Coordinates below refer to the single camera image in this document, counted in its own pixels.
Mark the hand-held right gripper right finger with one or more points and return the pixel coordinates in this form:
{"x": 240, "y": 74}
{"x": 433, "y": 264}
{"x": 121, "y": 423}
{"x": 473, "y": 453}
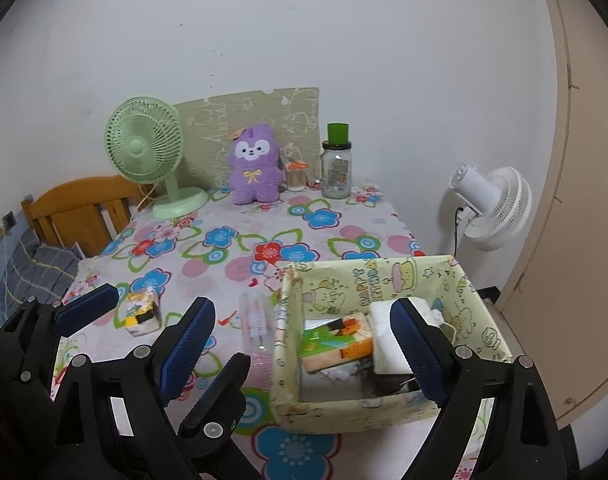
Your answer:
{"x": 416, "y": 345}

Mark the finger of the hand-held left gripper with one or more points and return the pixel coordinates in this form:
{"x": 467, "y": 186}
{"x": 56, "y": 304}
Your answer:
{"x": 219, "y": 400}
{"x": 86, "y": 305}

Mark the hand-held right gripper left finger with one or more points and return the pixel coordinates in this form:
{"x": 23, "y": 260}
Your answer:
{"x": 189, "y": 345}

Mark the white cloth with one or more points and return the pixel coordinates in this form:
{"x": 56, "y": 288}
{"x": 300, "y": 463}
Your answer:
{"x": 383, "y": 330}

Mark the yellow floral tissue pack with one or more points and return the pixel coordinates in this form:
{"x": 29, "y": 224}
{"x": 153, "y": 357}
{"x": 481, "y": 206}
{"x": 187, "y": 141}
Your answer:
{"x": 141, "y": 312}

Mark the multicolour soft packet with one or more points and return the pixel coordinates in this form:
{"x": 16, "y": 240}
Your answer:
{"x": 334, "y": 342}

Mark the yellow cartoon storage box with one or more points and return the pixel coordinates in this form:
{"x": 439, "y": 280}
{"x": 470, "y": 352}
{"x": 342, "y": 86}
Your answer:
{"x": 334, "y": 285}

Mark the grey plaid pillow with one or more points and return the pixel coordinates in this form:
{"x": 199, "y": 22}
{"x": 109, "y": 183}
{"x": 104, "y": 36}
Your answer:
{"x": 39, "y": 270}

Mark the clear plastic cup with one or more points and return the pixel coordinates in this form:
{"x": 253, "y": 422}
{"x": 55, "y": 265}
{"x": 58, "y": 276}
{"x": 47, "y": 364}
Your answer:
{"x": 254, "y": 322}

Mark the floral tablecloth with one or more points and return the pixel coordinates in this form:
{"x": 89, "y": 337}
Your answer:
{"x": 264, "y": 230}

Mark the white standing fan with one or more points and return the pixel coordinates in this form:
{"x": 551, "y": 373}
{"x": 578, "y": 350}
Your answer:
{"x": 503, "y": 205}

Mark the green desk fan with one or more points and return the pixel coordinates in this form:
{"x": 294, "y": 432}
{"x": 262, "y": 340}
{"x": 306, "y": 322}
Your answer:
{"x": 139, "y": 147}

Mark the purple plush toy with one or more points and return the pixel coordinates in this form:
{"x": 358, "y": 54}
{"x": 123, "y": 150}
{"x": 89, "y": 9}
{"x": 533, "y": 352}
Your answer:
{"x": 254, "y": 180}

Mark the glass jar with green lid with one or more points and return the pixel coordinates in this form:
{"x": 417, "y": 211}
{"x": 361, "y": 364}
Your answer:
{"x": 336, "y": 175}

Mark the small jar with carrot lid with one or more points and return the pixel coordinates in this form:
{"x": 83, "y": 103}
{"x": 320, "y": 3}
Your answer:
{"x": 296, "y": 180}

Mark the beige door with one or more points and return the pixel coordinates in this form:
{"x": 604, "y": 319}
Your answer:
{"x": 573, "y": 210}

